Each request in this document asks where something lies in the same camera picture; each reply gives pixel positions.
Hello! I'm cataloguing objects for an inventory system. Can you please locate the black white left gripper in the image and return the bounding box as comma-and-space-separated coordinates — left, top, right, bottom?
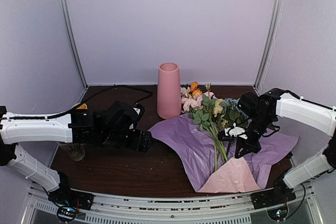
99, 129, 154, 153

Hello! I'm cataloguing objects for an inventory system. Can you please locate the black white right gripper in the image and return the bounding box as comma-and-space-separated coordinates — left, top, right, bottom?
235, 113, 274, 158

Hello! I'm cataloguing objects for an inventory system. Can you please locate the pink wrapping paper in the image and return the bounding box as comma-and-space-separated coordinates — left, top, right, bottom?
149, 114, 298, 193

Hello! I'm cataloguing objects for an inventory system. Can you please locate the artificial flower bouquet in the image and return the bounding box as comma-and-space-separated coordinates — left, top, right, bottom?
180, 81, 248, 170

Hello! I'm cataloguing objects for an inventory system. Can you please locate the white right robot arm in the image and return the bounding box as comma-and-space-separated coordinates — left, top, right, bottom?
218, 88, 335, 204

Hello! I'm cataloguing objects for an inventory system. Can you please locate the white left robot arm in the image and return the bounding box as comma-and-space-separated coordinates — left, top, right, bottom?
1, 101, 154, 205

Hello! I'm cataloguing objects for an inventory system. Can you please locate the pink vase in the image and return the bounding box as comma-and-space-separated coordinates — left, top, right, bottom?
157, 62, 181, 120

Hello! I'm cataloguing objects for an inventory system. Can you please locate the clear printed glass cup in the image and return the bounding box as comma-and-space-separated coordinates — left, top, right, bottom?
58, 142, 85, 162

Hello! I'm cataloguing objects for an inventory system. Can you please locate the yellow-inside paper cup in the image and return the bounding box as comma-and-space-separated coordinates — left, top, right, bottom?
71, 103, 88, 110

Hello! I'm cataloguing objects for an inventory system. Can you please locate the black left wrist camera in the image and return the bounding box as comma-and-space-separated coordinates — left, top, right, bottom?
105, 101, 138, 132

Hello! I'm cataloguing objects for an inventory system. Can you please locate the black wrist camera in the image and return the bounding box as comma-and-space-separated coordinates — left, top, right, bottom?
105, 101, 138, 132
237, 92, 261, 119

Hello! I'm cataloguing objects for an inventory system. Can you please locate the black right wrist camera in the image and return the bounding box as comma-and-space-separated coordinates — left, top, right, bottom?
237, 92, 261, 119

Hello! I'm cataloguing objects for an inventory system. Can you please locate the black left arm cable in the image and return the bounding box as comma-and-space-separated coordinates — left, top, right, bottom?
5, 84, 153, 121

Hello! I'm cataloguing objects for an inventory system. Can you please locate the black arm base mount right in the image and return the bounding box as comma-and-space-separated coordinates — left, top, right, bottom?
250, 188, 296, 209

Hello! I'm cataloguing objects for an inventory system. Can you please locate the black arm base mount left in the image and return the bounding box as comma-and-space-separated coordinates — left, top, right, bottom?
48, 189, 94, 210

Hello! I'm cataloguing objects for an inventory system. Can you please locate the aluminium front rail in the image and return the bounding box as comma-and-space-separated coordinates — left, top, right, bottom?
26, 179, 316, 224

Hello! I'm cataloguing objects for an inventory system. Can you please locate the aluminium right corner post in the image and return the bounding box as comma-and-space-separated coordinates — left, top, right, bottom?
254, 0, 284, 94

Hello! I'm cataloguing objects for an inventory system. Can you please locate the aluminium corner post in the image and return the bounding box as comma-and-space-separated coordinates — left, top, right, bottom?
60, 0, 88, 89
254, 0, 284, 94

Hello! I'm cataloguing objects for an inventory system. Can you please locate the aluminium left corner post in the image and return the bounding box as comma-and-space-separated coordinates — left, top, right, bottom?
60, 0, 88, 89

